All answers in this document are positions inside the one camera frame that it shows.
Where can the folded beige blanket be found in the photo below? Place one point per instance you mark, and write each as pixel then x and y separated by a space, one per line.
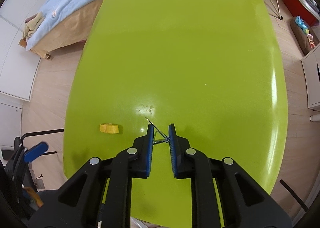
pixel 32 24

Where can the blue toy in pet bed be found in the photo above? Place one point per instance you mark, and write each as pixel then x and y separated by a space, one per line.
pixel 302 25

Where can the green coffee table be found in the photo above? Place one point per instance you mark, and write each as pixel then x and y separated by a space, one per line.
pixel 211 67

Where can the red storage box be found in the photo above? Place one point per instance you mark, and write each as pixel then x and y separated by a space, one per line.
pixel 303 9

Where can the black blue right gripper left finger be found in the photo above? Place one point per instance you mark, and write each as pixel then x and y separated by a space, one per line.
pixel 99 193

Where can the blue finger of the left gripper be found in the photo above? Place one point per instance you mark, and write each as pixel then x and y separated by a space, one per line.
pixel 35 152

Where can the blue binder clip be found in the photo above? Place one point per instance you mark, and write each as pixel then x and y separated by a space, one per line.
pixel 164 139

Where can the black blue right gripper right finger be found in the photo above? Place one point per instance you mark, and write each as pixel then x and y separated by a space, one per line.
pixel 223 194

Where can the white drawer cabinet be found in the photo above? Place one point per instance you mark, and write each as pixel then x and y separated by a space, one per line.
pixel 310 64

